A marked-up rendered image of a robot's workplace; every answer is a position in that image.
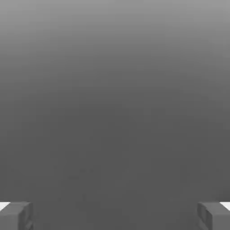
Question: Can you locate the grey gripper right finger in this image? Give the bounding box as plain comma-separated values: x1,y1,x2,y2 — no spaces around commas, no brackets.
197,201,230,230

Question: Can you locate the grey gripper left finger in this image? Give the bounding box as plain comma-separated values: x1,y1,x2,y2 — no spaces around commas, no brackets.
0,201,34,230

